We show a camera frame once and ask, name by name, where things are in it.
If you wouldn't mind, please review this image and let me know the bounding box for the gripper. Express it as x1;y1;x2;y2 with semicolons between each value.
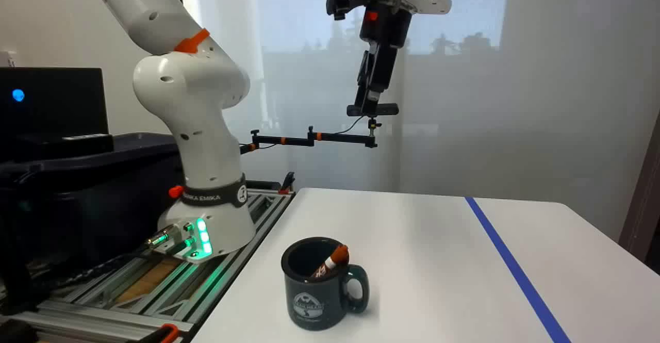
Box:
355;2;414;117

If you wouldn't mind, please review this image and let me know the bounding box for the brown marker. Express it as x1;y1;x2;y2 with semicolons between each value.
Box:
310;244;350;280

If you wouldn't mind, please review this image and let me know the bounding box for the window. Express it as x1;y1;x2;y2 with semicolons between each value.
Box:
178;0;512;191

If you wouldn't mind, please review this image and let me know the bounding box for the black and red clamp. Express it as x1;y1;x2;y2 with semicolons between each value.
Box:
277;171;296;195

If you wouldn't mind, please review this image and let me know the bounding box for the dark green mug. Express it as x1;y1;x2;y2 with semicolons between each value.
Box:
281;237;370;332

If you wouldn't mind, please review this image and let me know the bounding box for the blue tape stripe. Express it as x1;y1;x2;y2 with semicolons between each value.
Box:
465;197;573;343

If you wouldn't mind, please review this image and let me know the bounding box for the dark plastic bin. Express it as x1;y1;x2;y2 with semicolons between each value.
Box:
0;132;185;282

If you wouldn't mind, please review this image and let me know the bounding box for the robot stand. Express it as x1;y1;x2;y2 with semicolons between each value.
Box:
0;178;298;343

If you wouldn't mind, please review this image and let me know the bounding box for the flat black box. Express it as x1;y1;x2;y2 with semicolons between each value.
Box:
14;134;114;161

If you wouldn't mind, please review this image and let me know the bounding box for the camera on mount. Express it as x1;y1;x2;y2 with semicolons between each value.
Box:
239;103;400;154

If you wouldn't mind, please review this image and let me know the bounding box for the orange handled clamp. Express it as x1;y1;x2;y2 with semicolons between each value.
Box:
126;322;181;343

